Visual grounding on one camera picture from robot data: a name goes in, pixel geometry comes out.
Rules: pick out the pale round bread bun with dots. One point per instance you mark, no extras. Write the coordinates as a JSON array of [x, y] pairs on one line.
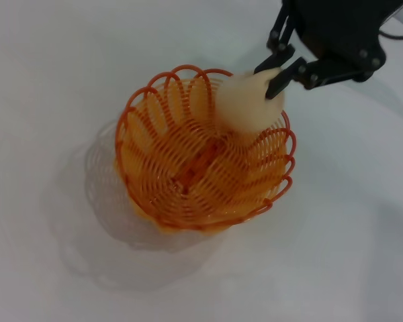
[[245, 100]]

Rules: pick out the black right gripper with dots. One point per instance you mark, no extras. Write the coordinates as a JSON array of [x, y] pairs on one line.
[[339, 33]]

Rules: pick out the orange woven plastic basket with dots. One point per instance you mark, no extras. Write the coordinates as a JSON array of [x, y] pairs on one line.
[[194, 167]]

